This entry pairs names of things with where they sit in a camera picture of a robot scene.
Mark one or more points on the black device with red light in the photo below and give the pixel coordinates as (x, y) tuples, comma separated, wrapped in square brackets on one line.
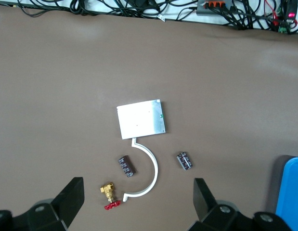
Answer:
[(291, 14)]

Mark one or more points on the white semicircular pipe clamp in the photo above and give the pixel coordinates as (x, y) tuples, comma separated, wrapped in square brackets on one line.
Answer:
[(156, 168)]

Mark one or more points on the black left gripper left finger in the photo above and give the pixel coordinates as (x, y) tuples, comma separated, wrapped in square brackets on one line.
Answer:
[(55, 211)]

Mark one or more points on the blue plastic tray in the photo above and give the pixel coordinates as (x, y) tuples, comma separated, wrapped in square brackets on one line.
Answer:
[(290, 197)]

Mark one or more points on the silver metal plate box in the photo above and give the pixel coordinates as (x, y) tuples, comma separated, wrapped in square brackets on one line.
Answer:
[(139, 119)]

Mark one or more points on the grey hub with orange plugs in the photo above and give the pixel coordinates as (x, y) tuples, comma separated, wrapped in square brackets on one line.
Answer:
[(201, 9)]

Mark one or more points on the green terminal connector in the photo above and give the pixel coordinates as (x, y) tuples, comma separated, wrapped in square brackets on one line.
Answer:
[(284, 29)]

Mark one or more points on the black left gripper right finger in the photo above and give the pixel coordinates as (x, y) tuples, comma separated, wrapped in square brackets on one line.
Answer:
[(211, 214)]

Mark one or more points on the dark brown cylindrical capacitor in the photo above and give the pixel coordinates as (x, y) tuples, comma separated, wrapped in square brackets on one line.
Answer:
[(184, 160), (126, 166)]

